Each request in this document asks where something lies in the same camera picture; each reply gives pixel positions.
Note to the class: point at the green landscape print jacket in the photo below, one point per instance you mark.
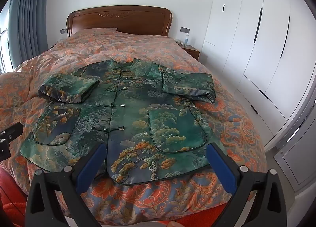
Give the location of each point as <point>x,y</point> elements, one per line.
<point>133,108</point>

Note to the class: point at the grey door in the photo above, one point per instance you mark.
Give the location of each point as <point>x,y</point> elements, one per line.
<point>296,162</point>

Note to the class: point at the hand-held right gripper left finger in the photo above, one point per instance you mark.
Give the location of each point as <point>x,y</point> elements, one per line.
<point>91,169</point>

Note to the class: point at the orange floral pillow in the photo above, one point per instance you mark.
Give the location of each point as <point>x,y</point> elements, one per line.
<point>98,31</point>

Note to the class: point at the small wall switch panel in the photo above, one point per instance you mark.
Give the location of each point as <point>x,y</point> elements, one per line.
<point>63,30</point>

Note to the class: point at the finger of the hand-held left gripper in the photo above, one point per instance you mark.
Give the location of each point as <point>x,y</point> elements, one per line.
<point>7,134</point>

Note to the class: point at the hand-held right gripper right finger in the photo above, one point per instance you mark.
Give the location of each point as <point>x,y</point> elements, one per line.
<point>221,167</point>

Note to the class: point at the wooden headboard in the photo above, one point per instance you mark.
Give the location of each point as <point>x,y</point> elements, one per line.
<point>148,22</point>

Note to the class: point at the orange floral duvet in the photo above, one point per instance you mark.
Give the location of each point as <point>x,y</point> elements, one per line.
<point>74,51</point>

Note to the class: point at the white wardrobe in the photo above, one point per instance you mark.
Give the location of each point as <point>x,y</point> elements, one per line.
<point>259,44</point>

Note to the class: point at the clear plastic bottle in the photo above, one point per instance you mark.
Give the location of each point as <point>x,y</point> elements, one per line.
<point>186,39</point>

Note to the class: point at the wooden nightstand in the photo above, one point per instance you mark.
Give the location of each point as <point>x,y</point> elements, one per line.
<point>192,51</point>

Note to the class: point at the grey wall switch panel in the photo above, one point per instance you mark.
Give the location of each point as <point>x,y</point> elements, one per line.
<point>185,29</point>

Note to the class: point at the window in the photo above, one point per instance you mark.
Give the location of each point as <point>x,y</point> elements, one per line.
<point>3,44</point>

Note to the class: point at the grey-blue curtain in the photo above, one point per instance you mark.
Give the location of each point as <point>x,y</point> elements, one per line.
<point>27,19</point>

